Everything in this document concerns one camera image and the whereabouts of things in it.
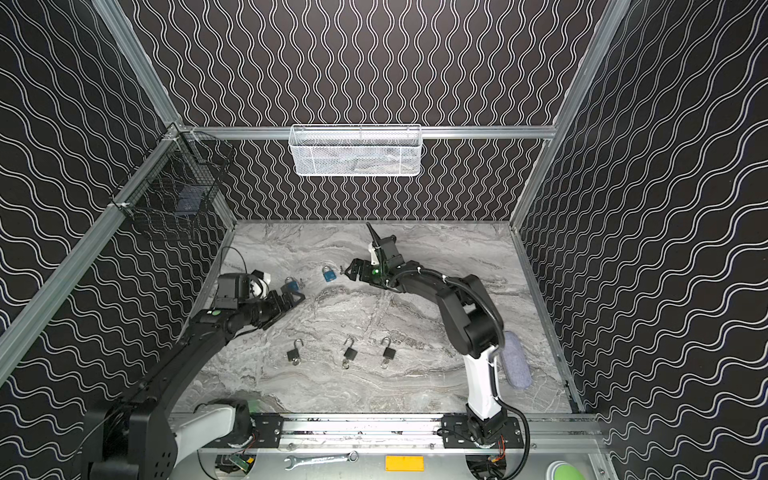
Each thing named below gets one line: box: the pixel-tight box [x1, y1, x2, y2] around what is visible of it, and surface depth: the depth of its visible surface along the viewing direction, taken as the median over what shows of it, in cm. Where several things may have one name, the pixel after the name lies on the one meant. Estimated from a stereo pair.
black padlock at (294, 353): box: [287, 338, 304, 362], surface depth 89 cm
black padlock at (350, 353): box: [343, 337, 358, 361], surface depth 89 cm
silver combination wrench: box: [284, 450, 360, 471], surface depth 72 cm
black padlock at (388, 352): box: [380, 336, 396, 360], surface depth 89 cm
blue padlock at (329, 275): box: [322, 265, 337, 282], surface depth 106 cm
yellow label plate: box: [385, 455, 425, 472], surface depth 71 cm
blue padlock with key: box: [284, 276, 301, 293], surface depth 105 cm
